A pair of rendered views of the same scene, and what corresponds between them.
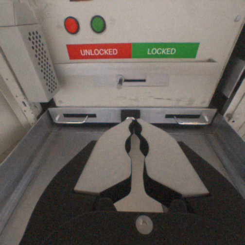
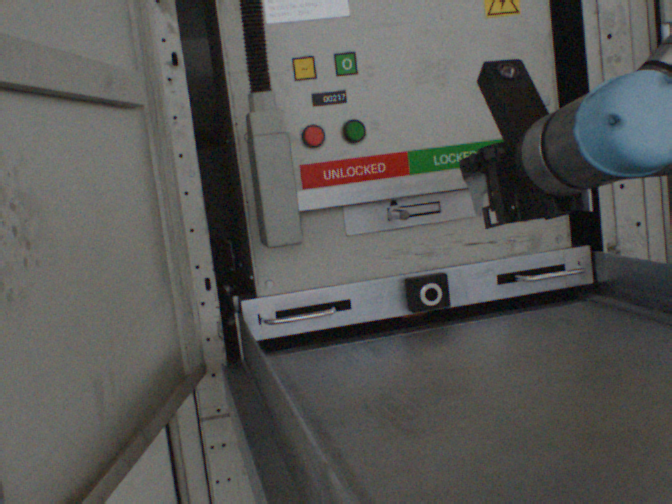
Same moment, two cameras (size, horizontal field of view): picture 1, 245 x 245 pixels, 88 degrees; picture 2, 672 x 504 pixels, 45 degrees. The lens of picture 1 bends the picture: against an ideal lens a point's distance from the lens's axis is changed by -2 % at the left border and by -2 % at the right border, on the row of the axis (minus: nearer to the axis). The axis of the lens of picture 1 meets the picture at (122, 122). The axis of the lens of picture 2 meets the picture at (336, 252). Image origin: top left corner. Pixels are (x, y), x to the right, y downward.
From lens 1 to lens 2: 86 cm
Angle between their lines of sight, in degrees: 35
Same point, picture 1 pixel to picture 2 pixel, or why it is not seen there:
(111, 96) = (379, 253)
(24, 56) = (287, 167)
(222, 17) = not seen: hidden behind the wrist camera
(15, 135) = (176, 368)
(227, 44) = not seen: hidden behind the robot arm
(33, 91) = (283, 223)
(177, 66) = not seen: hidden behind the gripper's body
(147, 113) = (458, 279)
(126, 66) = (410, 182)
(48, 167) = (305, 377)
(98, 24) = (356, 130)
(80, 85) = (318, 238)
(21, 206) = (305, 400)
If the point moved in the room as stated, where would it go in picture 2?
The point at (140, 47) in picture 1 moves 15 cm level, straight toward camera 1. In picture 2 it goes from (421, 156) to (449, 155)
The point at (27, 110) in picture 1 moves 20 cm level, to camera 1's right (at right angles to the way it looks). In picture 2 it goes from (211, 299) to (351, 276)
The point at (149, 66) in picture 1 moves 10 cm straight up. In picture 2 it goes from (446, 177) to (438, 106)
